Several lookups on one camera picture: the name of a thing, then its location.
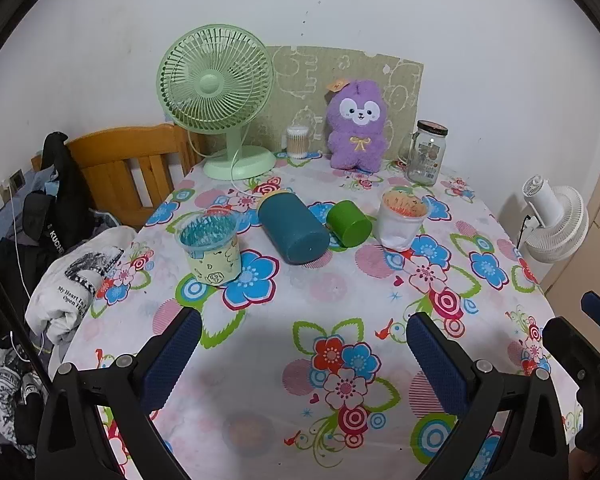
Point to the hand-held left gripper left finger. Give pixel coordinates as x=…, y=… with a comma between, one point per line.
x=172, y=355

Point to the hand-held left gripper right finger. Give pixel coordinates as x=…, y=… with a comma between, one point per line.
x=437, y=365

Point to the pale green cup blue inside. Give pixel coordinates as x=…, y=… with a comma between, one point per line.
x=212, y=260

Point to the white cup orange inside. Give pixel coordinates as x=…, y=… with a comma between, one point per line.
x=400, y=227

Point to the teal cup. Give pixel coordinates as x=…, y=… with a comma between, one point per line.
x=292, y=227

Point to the white standing fan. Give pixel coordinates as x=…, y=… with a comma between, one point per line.
x=555, y=225

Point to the white printed t-shirt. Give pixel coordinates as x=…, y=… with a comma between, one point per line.
x=65, y=300

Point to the floral tablecloth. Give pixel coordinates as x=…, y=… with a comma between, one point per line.
x=300, y=310

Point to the pile of printed clothes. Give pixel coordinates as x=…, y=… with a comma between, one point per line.
x=7, y=400

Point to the dark cloth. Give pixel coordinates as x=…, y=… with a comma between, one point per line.
x=5, y=280

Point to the black clothes pile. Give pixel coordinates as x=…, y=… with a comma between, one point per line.
x=62, y=195

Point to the glass jar with lid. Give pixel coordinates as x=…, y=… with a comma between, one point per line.
x=425, y=157

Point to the purple plush toy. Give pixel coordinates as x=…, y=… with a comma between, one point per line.
x=357, y=135

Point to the cotton swab container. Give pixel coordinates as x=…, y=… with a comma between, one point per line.
x=298, y=142

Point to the green desk fan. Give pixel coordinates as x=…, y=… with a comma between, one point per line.
x=212, y=82

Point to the beige patterned board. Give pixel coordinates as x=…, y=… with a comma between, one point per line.
x=300, y=80

